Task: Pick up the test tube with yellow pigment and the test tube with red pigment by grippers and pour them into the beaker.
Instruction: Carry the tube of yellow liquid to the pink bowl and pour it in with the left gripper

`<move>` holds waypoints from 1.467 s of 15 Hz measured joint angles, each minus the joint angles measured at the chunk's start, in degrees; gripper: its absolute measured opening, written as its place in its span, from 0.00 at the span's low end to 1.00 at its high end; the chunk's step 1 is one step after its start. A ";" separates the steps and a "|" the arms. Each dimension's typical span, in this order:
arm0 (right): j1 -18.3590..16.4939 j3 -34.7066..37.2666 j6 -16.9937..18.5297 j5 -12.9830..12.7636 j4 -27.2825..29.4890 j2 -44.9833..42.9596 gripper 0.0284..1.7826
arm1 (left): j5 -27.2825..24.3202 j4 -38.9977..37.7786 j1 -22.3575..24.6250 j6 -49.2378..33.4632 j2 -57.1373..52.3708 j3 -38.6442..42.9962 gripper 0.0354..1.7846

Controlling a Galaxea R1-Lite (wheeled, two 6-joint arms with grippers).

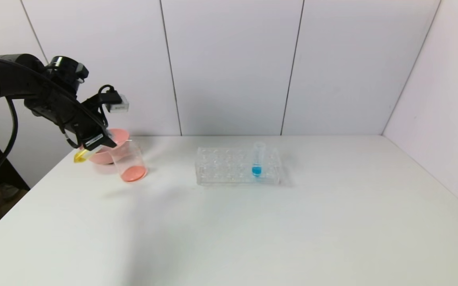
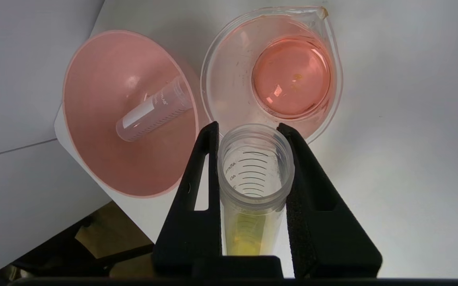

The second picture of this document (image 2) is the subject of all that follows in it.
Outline dark furniture beside table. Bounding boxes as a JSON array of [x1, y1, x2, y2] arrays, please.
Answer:
[[10, 226, 154, 278]]

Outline clear glass beaker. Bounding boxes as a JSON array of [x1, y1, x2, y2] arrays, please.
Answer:
[[200, 6, 344, 144]]

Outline pink plastic bowl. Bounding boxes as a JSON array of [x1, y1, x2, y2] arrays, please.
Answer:
[[62, 30, 204, 198]]

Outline yellow pigment test tube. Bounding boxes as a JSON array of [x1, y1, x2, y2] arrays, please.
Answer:
[[217, 123, 295, 257]]

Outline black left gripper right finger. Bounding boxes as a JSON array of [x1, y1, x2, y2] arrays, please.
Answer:
[[277, 122, 383, 278]]

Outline red pigment test tube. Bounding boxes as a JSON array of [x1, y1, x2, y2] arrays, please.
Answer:
[[116, 75, 194, 143]]

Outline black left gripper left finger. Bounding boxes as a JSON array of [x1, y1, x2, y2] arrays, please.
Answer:
[[152, 121, 223, 278]]

